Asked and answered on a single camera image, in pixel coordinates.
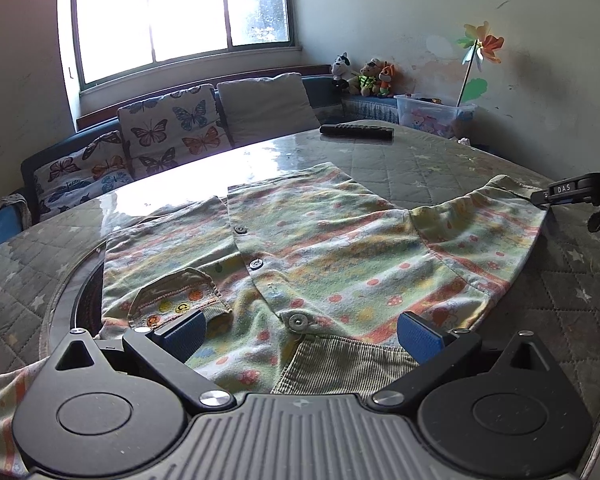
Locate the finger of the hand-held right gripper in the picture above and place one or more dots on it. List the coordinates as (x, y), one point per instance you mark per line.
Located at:
(572, 190)

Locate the orange plush fox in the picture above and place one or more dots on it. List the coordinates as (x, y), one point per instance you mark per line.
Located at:
(385, 80)

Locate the blue chair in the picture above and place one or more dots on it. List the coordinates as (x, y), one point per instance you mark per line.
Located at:
(2, 222)

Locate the plush bear in green vest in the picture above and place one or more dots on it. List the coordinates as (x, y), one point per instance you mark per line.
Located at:
(365, 80)

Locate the small butterfly print pillow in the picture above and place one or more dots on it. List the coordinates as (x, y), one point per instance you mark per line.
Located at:
(82, 175)

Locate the patterned button-up child's shirt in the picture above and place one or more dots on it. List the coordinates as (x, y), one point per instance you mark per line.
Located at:
(330, 240)

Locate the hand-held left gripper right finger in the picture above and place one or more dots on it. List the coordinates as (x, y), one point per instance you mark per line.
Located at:
(420, 340)

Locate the colourful pinwheel on stick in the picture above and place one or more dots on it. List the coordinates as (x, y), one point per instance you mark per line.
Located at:
(485, 45)

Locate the black remote control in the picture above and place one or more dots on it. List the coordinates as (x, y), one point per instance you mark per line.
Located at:
(356, 132)

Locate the large butterfly print pillow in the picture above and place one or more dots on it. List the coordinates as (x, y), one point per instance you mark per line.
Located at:
(170, 130)

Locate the plain grey pillow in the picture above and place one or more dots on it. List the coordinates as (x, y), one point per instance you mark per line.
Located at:
(267, 110)

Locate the black and white plush cow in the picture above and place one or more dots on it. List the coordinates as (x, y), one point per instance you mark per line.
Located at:
(342, 70)

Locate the dark blue sofa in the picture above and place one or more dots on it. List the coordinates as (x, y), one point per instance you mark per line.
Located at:
(325, 95)

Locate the clear plastic storage box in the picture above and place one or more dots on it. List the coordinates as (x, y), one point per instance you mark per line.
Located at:
(430, 115)

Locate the window with dark frame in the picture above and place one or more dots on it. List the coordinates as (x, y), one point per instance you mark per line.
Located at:
(180, 10)

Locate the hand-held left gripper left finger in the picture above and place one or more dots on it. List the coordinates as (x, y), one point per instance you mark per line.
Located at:
(182, 334)

